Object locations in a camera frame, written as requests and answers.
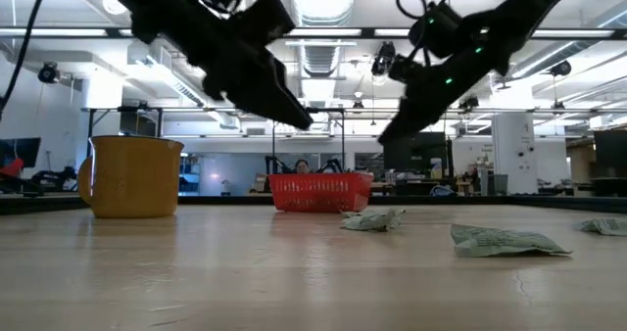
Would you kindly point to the black monitor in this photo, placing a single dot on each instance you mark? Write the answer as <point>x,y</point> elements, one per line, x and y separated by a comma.
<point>421,157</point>

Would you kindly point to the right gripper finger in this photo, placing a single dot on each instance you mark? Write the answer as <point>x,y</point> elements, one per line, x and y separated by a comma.
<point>416,123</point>
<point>411,107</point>

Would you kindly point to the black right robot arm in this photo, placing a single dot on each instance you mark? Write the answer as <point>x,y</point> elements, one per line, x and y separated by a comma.
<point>529,13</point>

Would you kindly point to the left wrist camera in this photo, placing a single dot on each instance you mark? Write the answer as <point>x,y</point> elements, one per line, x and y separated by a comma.
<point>272,20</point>

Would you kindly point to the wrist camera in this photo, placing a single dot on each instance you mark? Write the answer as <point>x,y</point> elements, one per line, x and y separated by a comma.
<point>272,20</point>
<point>384,59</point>

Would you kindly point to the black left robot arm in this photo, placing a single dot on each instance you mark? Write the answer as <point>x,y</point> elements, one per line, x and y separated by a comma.
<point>166,8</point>

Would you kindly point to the person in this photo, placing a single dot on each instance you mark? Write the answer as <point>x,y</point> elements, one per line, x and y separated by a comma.
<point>302,167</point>

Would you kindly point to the red plastic basket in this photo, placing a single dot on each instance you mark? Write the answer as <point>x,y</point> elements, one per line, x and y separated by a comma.
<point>318,194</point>

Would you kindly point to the yellow mug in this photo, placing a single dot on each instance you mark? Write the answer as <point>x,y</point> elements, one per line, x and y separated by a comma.
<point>132,179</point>

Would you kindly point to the black background robot arm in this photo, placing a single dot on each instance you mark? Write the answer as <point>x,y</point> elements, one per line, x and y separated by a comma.
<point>49,176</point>
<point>335,165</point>
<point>274,167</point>

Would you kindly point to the green white sweetener packet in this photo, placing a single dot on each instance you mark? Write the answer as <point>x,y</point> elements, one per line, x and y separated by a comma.
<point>374,221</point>
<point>607,225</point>
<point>495,243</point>

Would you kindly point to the dark display screen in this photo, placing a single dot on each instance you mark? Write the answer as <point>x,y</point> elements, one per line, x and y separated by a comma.
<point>24,150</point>

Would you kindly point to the black background rig frame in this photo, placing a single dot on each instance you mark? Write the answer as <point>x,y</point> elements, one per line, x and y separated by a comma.
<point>328,110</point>
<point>132,108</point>

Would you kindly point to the dark cabinet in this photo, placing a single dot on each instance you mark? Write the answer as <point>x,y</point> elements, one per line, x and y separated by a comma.
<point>611,159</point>

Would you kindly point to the white square pillar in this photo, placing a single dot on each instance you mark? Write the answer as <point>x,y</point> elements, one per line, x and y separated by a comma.
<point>514,145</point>

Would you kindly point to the grey waste bin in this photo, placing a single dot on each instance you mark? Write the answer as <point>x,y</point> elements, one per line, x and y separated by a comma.
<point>500,185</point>

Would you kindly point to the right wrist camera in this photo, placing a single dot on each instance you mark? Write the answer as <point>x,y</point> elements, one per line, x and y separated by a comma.
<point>384,59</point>

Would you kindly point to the black metal table frame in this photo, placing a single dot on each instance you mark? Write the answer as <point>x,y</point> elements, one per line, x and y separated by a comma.
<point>490,200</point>

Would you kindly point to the black ceiling fixture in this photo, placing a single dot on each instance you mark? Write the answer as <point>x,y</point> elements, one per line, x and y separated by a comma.
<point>561,68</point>
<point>48,73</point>

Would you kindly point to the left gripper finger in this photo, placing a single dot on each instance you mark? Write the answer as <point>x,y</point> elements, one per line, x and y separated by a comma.
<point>279,88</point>
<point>274,108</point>

